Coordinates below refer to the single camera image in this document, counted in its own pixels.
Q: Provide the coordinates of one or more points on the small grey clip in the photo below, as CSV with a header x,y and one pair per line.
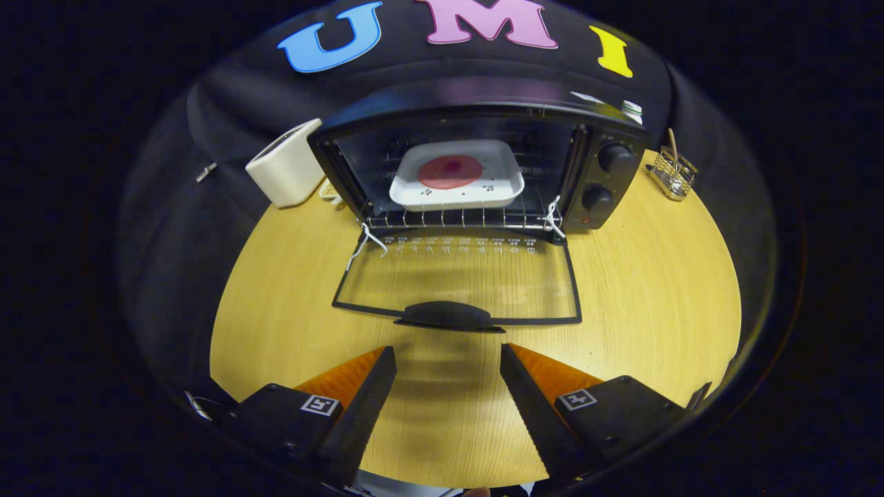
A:
x,y
206,172

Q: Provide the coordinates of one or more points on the pink round food slice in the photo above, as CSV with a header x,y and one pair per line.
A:
x,y
449,171

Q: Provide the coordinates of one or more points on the black toaster oven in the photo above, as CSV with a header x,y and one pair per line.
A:
x,y
615,186

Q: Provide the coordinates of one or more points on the wooden stick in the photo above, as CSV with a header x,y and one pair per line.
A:
x,y
673,145

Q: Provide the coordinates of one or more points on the cream bread toaster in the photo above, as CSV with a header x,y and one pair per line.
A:
x,y
286,169

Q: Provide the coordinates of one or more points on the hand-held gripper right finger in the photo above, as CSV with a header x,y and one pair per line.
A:
x,y
535,421

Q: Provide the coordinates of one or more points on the white square plate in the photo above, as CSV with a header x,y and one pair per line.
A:
x,y
456,197

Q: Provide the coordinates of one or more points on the white bottle green label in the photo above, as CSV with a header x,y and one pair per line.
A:
x,y
631,110

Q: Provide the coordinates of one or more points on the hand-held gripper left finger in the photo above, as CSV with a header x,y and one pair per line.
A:
x,y
362,421

